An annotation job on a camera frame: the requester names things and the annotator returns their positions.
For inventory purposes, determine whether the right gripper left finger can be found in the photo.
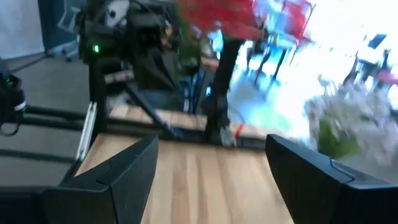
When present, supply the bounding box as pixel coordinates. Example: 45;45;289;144
0;134;160;224

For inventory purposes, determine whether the red artificial flower bunch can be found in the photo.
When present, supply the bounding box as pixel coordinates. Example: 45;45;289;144
175;0;267;78

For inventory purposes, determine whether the red flower bouquet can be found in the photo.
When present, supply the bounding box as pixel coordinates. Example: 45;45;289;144
62;58;268;187

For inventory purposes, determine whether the black device white label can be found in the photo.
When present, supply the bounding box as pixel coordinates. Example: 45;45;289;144
0;73;28;138

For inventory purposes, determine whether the silver metal bracket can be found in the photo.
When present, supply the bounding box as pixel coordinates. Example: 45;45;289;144
76;101;98;162

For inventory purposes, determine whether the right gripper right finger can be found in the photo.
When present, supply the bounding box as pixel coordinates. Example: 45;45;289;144
266;133;398;224

